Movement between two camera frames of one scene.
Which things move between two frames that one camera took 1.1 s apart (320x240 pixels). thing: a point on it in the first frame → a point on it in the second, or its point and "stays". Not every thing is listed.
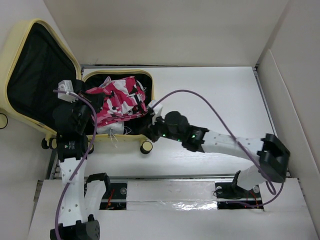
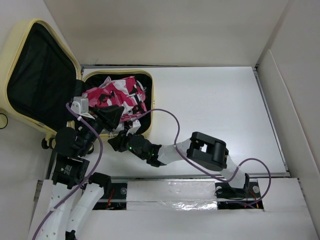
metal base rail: x=181 y=193 stays
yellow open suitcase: x=33 y=60 stays
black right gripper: x=153 y=135 → x=119 y=142
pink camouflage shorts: x=124 y=99 stays
